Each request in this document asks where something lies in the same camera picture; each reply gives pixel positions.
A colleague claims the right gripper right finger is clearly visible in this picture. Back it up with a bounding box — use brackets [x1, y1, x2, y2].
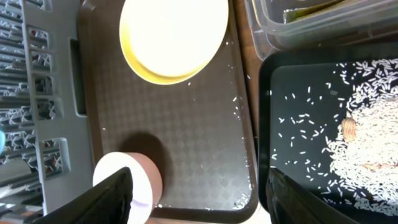
[266, 168, 355, 224]

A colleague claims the light blue bowl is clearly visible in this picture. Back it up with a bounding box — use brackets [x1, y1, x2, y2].
[0, 130, 6, 153]

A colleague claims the green snack wrapper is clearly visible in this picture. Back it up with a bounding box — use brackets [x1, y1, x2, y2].
[282, 0, 343, 24]

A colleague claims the white pink bowl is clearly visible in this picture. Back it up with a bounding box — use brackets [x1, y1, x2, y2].
[93, 152, 163, 224]

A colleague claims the clear plastic waste bin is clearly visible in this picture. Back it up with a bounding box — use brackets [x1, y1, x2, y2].
[245, 0, 397, 60]

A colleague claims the yellow plate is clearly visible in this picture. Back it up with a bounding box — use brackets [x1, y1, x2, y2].
[119, 0, 229, 85]

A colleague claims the grey plastic dishwasher rack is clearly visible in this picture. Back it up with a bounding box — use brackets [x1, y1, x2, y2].
[1, 0, 93, 223]

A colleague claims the dark brown serving tray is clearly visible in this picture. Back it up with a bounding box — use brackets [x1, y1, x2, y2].
[78, 0, 258, 223]

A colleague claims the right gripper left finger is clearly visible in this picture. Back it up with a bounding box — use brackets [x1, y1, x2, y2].
[33, 167, 133, 224]

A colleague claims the rice and nut waste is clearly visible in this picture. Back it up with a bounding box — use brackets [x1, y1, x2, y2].
[327, 59, 397, 217]

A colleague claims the black waste tray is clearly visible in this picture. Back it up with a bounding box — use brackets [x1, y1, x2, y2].
[257, 43, 397, 223]

